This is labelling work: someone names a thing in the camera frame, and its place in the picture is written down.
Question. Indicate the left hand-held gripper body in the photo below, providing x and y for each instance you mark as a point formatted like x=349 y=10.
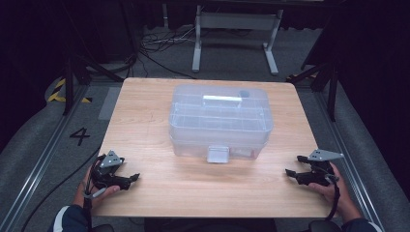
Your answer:
x=104 y=174

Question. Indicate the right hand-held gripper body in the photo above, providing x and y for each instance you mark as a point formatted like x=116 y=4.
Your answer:
x=322 y=177

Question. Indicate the clear plastic storage box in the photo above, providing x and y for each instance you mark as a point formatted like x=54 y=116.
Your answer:
x=220 y=122

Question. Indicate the person's left hand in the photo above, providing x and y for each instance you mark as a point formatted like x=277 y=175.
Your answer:
x=82 y=193

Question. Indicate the person's right hand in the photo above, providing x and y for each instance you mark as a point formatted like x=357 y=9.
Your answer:
x=341 y=199

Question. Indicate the black metal stand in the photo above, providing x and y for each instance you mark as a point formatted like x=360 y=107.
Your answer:
x=332 y=93
x=69 y=83

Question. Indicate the yellow black floor tape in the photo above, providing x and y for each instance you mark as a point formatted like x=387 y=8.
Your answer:
x=54 y=95

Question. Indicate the metal floor rail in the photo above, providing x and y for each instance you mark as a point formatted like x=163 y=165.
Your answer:
x=42 y=158
x=351 y=151

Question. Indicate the grey metal desk frame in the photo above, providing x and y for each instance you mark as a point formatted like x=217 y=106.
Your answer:
x=237 y=21

